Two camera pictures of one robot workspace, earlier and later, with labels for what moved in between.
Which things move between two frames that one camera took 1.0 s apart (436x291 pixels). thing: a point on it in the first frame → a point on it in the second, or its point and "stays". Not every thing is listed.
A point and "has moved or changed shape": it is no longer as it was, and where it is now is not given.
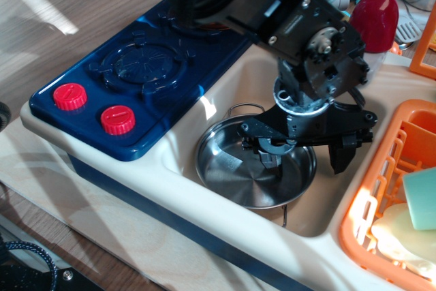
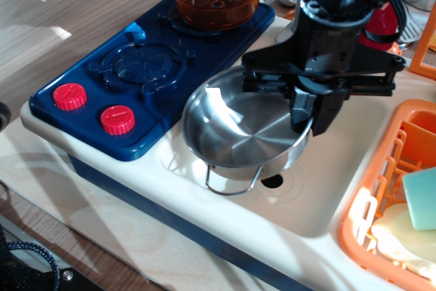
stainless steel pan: (234, 173) has moved or changed shape
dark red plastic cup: (376, 16) stays
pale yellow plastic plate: (398, 238) stays
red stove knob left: (70, 97) stays
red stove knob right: (118, 120) stays
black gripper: (289, 123) → (325, 58)
